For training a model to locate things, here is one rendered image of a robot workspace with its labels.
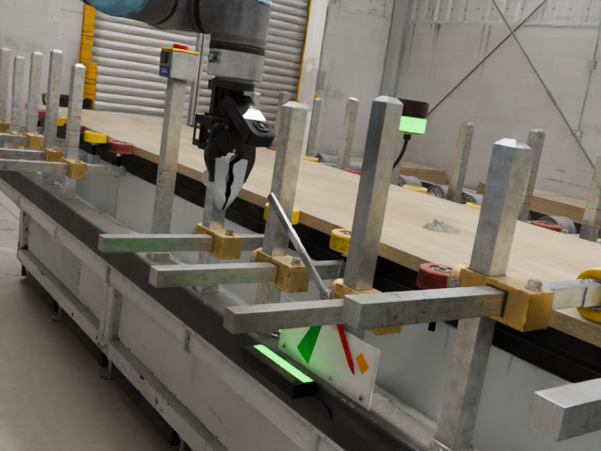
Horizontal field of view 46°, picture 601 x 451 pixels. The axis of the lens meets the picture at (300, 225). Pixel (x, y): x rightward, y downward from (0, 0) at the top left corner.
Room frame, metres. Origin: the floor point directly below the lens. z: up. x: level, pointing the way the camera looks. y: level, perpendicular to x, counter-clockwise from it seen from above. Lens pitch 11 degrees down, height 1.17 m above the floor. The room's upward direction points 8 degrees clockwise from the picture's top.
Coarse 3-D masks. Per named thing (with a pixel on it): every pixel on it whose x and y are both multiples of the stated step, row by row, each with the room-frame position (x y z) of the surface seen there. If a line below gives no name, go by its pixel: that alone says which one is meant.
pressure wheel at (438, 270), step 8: (424, 264) 1.20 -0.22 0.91; (432, 264) 1.21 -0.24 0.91; (440, 264) 1.22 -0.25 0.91; (424, 272) 1.16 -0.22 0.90; (432, 272) 1.15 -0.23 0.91; (440, 272) 1.16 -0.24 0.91; (448, 272) 1.18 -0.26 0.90; (424, 280) 1.16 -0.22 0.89; (432, 280) 1.15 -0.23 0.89; (440, 280) 1.14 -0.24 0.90; (424, 288) 1.16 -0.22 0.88; (432, 288) 1.15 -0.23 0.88; (440, 288) 1.14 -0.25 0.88; (432, 328) 1.18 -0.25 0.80
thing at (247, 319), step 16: (272, 304) 0.99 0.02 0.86; (288, 304) 1.00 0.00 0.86; (304, 304) 1.01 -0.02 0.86; (320, 304) 1.03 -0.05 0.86; (336, 304) 1.04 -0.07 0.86; (224, 320) 0.95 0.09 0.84; (240, 320) 0.93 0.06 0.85; (256, 320) 0.95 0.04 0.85; (272, 320) 0.96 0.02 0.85; (288, 320) 0.98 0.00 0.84; (304, 320) 1.00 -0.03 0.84; (320, 320) 1.02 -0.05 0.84; (336, 320) 1.03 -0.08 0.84
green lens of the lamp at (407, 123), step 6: (402, 120) 1.13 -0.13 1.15; (408, 120) 1.12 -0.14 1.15; (414, 120) 1.12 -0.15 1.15; (420, 120) 1.13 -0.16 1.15; (426, 120) 1.14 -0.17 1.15; (402, 126) 1.13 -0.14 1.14; (408, 126) 1.12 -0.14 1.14; (414, 126) 1.13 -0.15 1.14; (420, 126) 1.13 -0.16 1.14; (420, 132) 1.13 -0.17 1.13
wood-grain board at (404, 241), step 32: (96, 128) 2.80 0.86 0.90; (128, 128) 3.01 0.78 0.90; (160, 128) 3.25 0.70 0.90; (192, 128) 3.53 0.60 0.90; (192, 160) 2.23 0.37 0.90; (256, 160) 2.50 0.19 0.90; (256, 192) 1.76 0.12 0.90; (320, 192) 1.93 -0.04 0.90; (352, 192) 2.03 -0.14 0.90; (416, 192) 2.26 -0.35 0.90; (320, 224) 1.53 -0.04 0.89; (384, 224) 1.58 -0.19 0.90; (416, 224) 1.65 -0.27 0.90; (448, 224) 1.72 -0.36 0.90; (384, 256) 1.36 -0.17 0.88; (416, 256) 1.29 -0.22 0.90; (448, 256) 1.33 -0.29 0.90; (512, 256) 1.43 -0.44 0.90; (544, 256) 1.48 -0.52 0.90; (576, 256) 1.54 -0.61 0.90; (576, 320) 1.02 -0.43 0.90
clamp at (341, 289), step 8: (336, 280) 1.15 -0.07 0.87; (336, 288) 1.13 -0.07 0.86; (344, 288) 1.11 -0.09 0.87; (352, 288) 1.11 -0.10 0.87; (336, 296) 1.12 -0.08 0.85; (368, 328) 1.05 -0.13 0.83; (376, 328) 1.04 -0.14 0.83; (384, 328) 1.05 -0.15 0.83; (392, 328) 1.06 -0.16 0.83; (400, 328) 1.07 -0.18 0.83
